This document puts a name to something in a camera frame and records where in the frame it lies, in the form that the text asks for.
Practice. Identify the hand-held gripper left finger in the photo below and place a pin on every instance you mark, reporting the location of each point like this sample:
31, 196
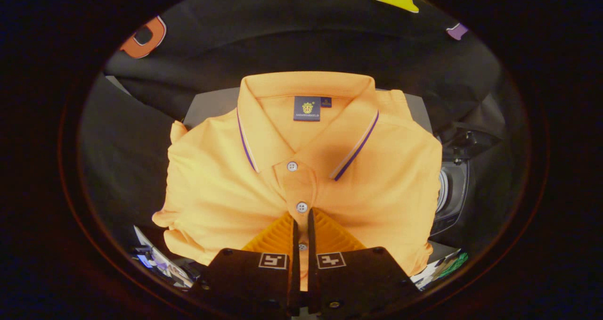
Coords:
245, 282

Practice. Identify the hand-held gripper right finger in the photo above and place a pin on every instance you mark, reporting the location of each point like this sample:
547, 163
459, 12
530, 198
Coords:
362, 282

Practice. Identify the orange polo shirt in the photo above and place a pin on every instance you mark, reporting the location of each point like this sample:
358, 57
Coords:
226, 192

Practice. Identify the grey washing machine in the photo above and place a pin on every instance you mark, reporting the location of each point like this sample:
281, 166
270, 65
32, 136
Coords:
454, 192

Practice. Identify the black backdrop cloth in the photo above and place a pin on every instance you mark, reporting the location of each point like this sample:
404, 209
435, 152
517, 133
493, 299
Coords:
282, 42

